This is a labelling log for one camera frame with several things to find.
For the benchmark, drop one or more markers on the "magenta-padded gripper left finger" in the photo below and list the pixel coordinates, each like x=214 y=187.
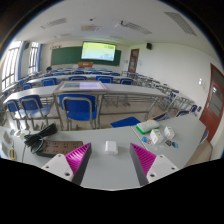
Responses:
x=58 y=165

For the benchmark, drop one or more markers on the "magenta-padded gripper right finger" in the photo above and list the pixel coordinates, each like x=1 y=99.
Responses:
x=162 y=165

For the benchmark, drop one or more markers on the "white charger block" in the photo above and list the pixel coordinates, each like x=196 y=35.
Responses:
x=111 y=147

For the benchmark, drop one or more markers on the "small blue black gadget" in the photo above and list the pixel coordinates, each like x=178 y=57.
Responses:
x=172 y=144

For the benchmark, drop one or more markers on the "white box with green print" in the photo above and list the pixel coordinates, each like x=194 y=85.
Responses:
x=156 y=136
x=169 y=132

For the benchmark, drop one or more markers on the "blue printed card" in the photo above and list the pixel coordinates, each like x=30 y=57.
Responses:
x=146 y=140

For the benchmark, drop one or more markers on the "green and white pack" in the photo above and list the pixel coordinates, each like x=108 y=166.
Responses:
x=148 y=126

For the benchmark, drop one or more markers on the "colourful flat cards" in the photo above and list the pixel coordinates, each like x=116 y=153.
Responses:
x=18 y=132

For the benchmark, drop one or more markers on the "small white box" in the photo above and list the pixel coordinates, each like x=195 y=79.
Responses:
x=5 y=150
x=6 y=137

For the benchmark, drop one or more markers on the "long white classroom desk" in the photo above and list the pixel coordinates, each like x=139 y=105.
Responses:
x=133 y=90
x=30 y=91

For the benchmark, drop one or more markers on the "grey framed flat panel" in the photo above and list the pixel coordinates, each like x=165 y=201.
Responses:
x=83 y=86

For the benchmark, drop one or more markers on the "group of blue chairs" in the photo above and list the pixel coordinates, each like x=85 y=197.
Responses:
x=105 y=79

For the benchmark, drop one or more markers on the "orange teacher podium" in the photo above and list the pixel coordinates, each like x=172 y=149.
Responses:
x=85 y=64

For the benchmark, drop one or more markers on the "blue curtain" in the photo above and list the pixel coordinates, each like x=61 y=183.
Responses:
x=22 y=60
x=39 y=57

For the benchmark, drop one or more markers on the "green chalkboard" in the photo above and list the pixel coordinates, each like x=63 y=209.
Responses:
x=65 y=55

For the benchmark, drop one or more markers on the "bright paned window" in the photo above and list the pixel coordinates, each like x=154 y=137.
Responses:
x=10 y=65
x=33 y=56

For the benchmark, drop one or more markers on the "lit projector screen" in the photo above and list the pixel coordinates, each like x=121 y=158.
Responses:
x=98 y=51

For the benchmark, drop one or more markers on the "ceiling vents and lights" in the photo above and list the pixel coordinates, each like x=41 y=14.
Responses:
x=181 y=23

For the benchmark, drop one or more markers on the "ceiling projector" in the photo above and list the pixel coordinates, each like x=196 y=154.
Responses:
x=120 y=24

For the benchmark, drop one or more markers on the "black wall speaker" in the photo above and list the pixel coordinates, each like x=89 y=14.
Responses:
x=149 y=46
x=26 y=45

